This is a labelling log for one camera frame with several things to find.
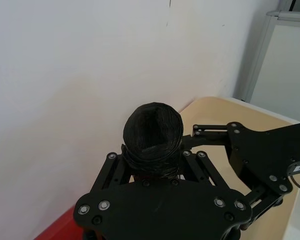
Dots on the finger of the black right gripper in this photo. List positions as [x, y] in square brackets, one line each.
[262, 202]
[210, 136]

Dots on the red plastic object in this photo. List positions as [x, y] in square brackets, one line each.
[57, 225]

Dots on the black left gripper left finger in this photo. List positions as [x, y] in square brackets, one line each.
[110, 172]

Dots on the beige table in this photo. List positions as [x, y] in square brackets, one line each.
[265, 120]

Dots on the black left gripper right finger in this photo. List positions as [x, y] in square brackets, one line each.
[202, 170]

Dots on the grey framed partition panel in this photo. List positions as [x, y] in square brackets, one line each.
[280, 55]

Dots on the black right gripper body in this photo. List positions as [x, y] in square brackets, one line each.
[262, 155]

